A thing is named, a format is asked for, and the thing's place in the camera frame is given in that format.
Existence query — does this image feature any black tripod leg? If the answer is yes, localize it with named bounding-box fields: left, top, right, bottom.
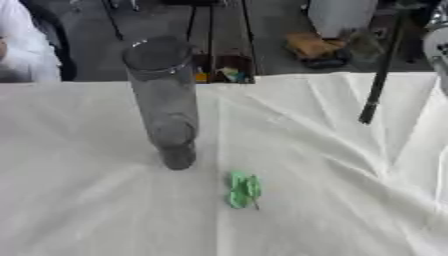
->
left=99, top=0, right=126, bottom=42

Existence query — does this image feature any long thin black rod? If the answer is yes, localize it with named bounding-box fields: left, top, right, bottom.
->
left=357, top=2, right=412, bottom=125

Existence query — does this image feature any brown bag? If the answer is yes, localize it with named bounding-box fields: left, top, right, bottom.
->
left=283, top=31, right=354, bottom=70

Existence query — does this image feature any dark frame stand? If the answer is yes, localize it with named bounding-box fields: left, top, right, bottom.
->
left=183, top=0, right=259, bottom=85

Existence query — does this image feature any person in white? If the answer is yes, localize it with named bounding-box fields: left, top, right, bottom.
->
left=306, top=0, right=380, bottom=39
left=0, top=0, right=63, bottom=83

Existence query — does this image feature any tall grey cylinder vase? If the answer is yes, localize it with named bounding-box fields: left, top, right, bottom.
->
left=120, top=35, right=202, bottom=171

